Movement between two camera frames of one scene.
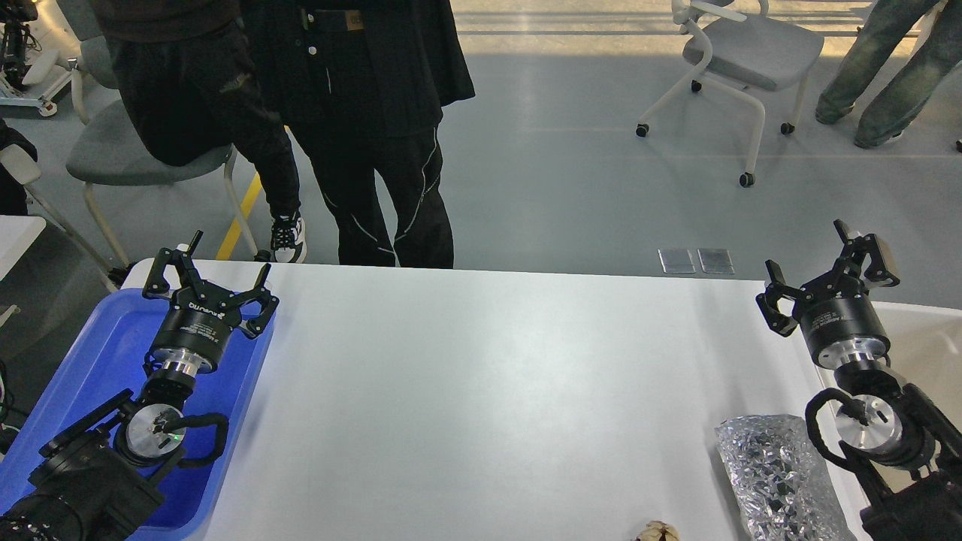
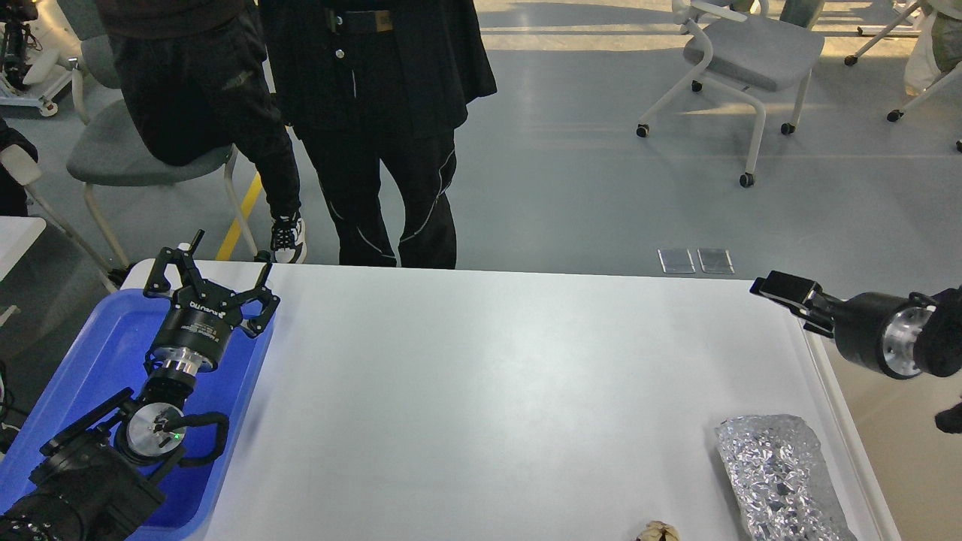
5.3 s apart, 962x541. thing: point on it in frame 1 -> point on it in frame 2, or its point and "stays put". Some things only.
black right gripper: x=838 y=317 -> x=881 y=330
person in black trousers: x=192 y=82 stays put
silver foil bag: x=784 y=488 stays put
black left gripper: x=198 y=327 stays put
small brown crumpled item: x=659 y=530 stays put
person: x=898 y=104 -> x=802 y=13
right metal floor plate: x=715 y=261 stays put
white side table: x=17 y=233 stays put
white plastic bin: x=925 y=349 -> x=911 y=470
